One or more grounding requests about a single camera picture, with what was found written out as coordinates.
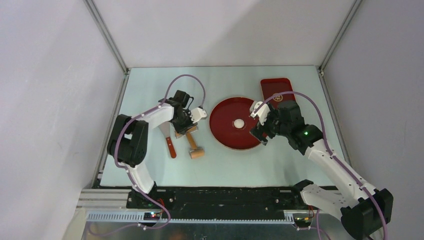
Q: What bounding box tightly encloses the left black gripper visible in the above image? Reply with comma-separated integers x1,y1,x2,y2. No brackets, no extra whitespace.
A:
172,109,198,135

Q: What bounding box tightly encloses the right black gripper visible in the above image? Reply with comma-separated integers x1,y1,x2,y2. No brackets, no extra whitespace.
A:
249,106,290,146

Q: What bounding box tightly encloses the round red plate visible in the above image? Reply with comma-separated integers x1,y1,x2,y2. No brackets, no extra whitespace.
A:
209,97,261,151

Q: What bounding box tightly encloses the rectangular red tray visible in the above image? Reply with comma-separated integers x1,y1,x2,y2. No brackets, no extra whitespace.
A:
260,78,296,109

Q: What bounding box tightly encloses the wooden double-ended roller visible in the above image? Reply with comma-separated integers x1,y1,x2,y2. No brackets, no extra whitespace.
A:
174,126,205,159

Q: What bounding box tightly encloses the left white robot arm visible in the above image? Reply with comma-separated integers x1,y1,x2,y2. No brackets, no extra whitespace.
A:
107,90,208,208

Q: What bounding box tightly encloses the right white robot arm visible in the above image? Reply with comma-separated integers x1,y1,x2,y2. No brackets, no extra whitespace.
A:
249,100,394,240

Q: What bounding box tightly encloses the white dough ball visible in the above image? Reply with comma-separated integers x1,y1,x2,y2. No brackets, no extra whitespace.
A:
233,118,245,129

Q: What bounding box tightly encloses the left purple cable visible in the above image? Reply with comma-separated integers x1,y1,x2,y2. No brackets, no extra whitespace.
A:
113,74,206,231

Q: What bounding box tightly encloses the purple cable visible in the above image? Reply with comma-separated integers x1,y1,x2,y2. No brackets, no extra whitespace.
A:
113,74,206,231
258,91,389,240

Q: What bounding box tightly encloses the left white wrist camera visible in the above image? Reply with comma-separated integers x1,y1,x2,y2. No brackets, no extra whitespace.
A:
190,107,208,123

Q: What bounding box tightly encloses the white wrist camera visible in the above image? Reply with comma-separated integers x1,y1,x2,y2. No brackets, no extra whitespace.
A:
249,101,270,126
190,107,208,123

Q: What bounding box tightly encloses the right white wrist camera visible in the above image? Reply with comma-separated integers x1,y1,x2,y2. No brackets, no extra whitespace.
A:
249,101,270,126

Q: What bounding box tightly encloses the metal scraper red handle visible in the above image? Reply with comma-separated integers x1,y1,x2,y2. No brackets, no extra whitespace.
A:
159,121,177,159

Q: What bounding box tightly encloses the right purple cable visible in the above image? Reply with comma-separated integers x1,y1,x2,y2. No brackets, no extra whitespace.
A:
258,91,389,240

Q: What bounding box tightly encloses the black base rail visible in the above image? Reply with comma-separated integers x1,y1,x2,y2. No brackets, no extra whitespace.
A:
126,186,309,221

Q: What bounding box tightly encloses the aluminium frame front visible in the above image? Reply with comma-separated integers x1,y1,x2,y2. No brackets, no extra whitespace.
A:
76,188,379,223

